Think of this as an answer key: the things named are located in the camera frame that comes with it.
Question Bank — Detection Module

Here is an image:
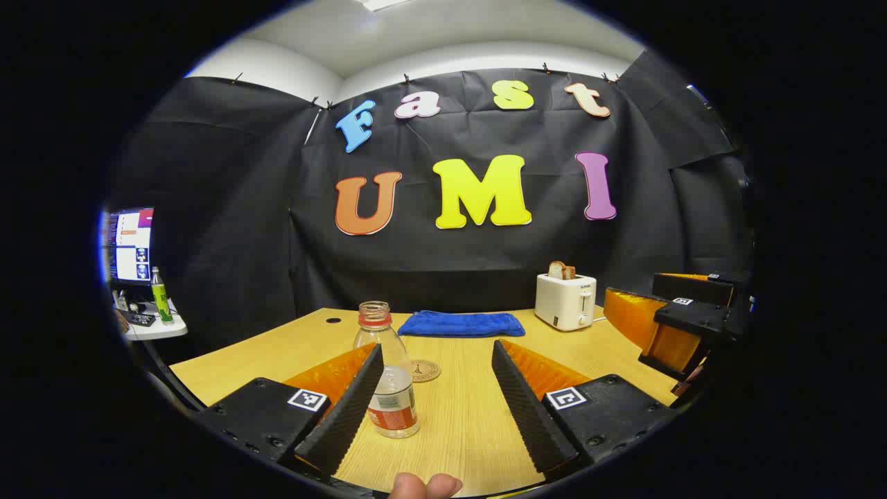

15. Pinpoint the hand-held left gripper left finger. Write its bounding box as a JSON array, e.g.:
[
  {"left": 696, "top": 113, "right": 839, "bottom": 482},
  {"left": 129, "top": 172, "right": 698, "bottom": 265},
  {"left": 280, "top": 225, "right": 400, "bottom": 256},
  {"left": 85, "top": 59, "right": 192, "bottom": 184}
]
[{"left": 196, "top": 343, "right": 385, "bottom": 479}]

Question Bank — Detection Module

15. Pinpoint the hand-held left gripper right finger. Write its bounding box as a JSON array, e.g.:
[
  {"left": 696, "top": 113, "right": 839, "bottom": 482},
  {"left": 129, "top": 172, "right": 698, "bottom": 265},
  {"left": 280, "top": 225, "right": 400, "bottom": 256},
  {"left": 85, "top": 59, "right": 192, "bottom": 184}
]
[{"left": 491, "top": 340, "right": 676, "bottom": 482}]

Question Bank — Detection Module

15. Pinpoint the clear plastic water bottle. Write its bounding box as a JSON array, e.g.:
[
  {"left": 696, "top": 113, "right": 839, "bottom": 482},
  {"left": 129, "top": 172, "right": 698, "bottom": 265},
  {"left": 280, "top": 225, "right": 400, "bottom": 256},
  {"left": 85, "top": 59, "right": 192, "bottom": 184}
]
[{"left": 353, "top": 301, "right": 421, "bottom": 439}]

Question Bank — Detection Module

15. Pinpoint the green drink bottle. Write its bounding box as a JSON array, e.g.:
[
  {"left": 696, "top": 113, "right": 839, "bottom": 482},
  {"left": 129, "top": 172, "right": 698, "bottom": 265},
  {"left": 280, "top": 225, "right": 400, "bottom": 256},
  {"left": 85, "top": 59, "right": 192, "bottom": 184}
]
[{"left": 150, "top": 266, "right": 174, "bottom": 325}]

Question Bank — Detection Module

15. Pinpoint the blue towel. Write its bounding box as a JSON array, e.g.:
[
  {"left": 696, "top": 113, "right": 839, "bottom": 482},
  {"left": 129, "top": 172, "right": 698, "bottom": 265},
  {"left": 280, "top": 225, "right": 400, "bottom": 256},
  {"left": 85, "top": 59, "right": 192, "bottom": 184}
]
[{"left": 398, "top": 310, "right": 526, "bottom": 339}]

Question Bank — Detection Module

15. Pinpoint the white toaster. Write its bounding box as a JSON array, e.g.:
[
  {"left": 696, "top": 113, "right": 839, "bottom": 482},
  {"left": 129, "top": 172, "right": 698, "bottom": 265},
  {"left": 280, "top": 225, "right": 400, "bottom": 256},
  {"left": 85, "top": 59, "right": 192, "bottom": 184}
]
[{"left": 534, "top": 272, "right": 597, "bottom": 332}]

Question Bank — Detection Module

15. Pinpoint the white side table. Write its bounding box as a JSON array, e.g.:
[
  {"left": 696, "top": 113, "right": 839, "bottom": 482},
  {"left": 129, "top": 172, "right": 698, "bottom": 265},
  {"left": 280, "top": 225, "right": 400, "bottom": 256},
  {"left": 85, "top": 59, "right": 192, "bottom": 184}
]
[{"left": 114, "top": 298, "right": 188, "bottom": 342}]

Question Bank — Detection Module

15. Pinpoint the black backdrop cloth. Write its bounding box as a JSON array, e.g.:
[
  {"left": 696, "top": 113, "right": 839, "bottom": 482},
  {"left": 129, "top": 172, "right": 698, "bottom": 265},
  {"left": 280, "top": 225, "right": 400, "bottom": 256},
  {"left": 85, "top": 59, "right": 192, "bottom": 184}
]
[{"left": 107, "top": 52, "right": 756, "bottom": 361}]

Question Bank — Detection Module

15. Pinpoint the computer monitor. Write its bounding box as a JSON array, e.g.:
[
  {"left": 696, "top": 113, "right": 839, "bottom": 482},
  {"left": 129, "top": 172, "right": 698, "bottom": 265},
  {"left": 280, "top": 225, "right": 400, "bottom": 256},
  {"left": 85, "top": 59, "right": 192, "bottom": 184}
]
[{"left": 104, "top": 207, "right": 155, "bottom": 286}]

